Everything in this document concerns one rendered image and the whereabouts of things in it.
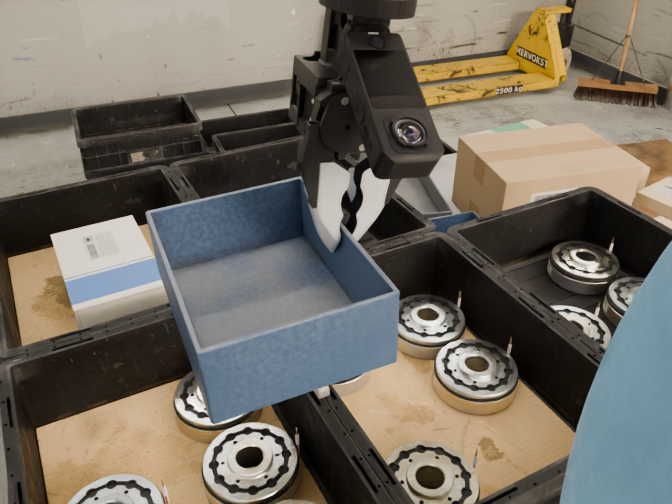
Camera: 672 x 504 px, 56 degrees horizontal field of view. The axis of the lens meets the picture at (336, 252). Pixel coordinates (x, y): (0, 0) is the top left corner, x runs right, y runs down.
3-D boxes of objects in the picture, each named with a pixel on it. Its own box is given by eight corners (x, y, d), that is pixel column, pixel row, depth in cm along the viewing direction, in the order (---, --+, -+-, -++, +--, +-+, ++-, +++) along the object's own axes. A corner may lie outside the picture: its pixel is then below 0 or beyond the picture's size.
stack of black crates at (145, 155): (199, 200, 259) (185, 93, 234) (217, 237, 236) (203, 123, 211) (97, 219, 247) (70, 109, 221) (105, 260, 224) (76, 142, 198)
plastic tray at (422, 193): (450, 231, 135) (453, 211, 133) (358, 240, 133) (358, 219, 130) (416, 174, 157) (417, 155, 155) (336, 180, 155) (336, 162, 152)
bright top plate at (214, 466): (312, 481, 66) (312, 478, 66) (218, 520, 62) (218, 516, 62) (277, 414, 73) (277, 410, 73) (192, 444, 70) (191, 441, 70)
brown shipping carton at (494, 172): (494, 252, 129) (506, 182, 120) (451, 201, 146) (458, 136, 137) (623, 232, 135) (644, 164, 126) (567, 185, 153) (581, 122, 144)
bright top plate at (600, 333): (625, 338, 84) (627, 334, 84) (578, 369, 79) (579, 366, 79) (563, 299, 91) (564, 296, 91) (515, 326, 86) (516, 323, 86)
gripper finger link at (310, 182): (342, 198, 54) (360, 98, 49) (350, 208, 52) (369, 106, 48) (289, 200, 52) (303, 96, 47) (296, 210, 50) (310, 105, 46)
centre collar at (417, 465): (462, 491, 64) (463, 487, 64) (419, 507, 63) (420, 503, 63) (438, 454, 68) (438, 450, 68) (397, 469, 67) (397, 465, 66)
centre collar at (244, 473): (280, 469, 67) (280, 465, 66) (235, 486, 65) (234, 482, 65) (264, 435, 70) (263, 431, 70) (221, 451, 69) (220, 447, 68)
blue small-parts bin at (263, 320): (398, 362, 50) (401, 292, 46) (211, 425, 45) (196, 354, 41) (306, 236, 65) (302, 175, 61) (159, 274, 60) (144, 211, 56)
